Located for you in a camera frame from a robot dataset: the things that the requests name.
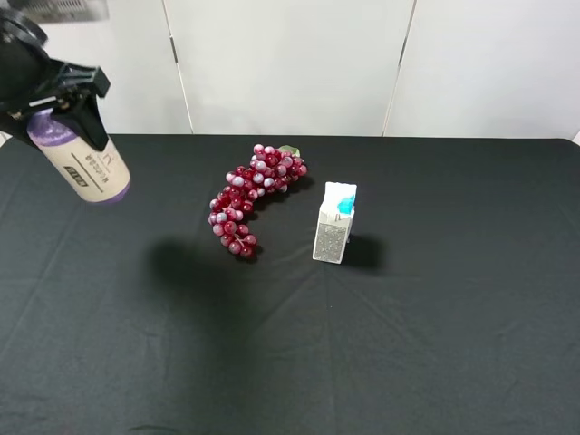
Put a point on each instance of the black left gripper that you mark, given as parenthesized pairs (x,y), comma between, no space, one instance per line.
(70,92)

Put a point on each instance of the purple bag roll with label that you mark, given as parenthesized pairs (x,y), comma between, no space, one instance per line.
(96,176)

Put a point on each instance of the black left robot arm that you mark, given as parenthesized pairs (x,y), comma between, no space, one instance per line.
(32,81)

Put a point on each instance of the red plastic grape bunch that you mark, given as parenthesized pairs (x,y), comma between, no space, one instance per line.
(270,171)

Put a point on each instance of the white partition panels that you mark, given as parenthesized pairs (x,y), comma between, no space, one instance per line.
(469,69)

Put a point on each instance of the white carton box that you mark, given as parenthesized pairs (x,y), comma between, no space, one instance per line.
(334,223)

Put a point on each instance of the black tablecloth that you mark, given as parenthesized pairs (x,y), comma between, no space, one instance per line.
(455,309)

